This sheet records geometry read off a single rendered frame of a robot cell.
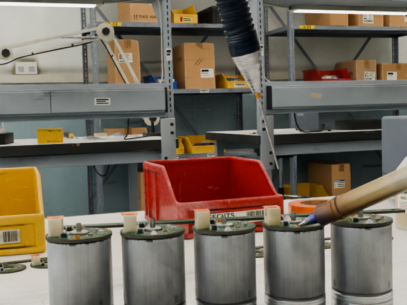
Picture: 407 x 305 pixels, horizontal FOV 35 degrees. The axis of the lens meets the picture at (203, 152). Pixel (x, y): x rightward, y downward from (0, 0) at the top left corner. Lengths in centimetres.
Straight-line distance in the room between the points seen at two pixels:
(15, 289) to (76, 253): 19
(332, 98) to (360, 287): 264
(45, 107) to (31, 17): 223
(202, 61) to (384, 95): 176
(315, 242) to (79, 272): 9
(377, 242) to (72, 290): 12
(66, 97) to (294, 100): 97
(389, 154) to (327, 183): 419
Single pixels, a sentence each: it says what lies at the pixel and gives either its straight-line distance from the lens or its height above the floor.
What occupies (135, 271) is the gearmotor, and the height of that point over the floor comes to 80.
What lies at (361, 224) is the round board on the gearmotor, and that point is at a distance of 25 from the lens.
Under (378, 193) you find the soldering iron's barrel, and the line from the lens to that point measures 23.
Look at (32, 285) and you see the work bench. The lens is 43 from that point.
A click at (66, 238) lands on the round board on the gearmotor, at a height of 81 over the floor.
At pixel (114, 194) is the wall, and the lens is 474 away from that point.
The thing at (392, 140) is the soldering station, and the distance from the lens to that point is 74.
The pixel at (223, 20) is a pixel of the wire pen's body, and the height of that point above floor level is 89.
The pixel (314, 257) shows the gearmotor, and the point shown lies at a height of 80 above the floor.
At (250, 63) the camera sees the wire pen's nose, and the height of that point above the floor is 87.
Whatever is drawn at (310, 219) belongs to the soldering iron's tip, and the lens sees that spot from 24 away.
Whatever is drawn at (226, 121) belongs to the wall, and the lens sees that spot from 494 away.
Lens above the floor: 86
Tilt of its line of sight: 4 degrees down
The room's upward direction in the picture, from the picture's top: 2 degrees counter-clockwise
